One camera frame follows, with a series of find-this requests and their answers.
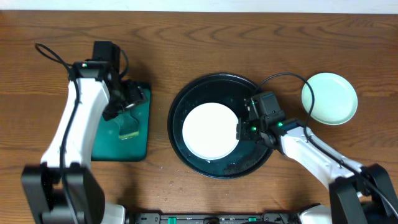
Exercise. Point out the green yellow sponge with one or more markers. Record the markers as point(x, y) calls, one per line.
point(128, 125)

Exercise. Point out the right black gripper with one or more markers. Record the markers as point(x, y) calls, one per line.
point(242, 131)

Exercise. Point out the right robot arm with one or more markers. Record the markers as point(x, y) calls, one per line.
point(358, 193)

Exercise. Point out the black rail at table edge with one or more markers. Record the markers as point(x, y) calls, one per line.
point(268, 217)

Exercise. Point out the round black tray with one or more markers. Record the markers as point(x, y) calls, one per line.
point(227, 89)

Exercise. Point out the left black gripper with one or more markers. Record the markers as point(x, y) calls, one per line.
point(125, 109)

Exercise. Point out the white plate with green stain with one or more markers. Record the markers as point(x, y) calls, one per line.
point(209, 131)

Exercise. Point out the black tray with green water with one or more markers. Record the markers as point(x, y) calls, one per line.
point(108, 146)

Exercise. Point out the pale green plate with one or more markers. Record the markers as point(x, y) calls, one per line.
point(335, 98)

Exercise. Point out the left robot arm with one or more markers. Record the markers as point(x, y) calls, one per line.
point(62, 188)

